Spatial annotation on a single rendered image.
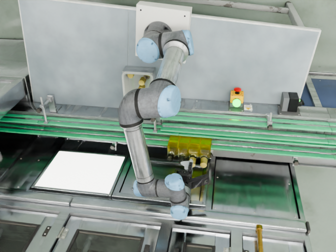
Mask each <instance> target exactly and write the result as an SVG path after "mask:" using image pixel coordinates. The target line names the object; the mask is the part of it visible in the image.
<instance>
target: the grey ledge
mask: <svg viewBox="0 0 336 252"><path fill-rule="evenodd" d="M213 156H215V157H226V158H238V159H249V160H261V161H272V162H284V163H293V160H292V156H285V155H273V154H261V153H249V152H238V151H226V150H214V149H213ZM297 160H298V162H299V164H298V166H307V167H318V168H330V169H336V160H333V159H321V158H309V157H298V159H297Z"/></svg>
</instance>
